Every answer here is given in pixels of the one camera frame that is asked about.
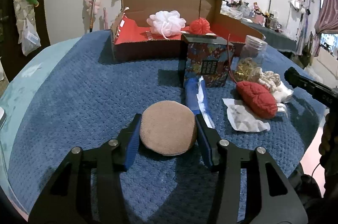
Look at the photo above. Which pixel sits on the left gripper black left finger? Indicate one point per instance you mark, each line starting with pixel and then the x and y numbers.
pixel 66 198

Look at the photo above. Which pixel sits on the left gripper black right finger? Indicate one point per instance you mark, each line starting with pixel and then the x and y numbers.
pixel 270 198

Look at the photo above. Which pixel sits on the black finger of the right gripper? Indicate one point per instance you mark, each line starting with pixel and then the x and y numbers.
pixel 317 90

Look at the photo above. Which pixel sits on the white cotton wad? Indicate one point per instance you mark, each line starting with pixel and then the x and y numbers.
pixel 282 94

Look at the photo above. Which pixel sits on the cream crocheted item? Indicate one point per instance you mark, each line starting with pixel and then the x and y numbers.
pixel 268 79

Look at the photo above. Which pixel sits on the red knitted pouch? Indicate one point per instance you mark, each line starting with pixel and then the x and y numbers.
pixel 258 99

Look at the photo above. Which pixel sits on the brown round powder puff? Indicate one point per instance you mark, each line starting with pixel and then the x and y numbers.
pixel 168 128

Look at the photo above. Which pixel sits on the blue white tube package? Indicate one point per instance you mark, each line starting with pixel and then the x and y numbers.
pixel 196 99

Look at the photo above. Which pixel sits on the red mesh bath pouf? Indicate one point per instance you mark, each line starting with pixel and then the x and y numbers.
pixel 199 26

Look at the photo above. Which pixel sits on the white mesh bath pouf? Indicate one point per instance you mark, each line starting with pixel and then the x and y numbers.
pixel 166 23

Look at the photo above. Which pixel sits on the pink curtain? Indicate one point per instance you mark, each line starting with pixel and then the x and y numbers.
pixel 327 21

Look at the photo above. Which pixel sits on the dark green tablecloth table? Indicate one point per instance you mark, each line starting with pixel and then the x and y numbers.
pixel 240 11

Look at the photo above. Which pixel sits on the white crumpled paper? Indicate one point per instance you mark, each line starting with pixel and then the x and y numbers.
pixel 242 119

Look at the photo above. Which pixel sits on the clear jar with gold beads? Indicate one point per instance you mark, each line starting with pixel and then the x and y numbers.
pixel 251 57

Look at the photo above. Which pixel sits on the black floral gift box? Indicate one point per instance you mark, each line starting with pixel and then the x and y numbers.
pixel 207 56

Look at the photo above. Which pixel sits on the clear plastic bag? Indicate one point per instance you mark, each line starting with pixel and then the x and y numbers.
pixel 30 40

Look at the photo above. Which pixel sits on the brown cardboard box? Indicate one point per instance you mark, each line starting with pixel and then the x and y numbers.
pixel 190 10

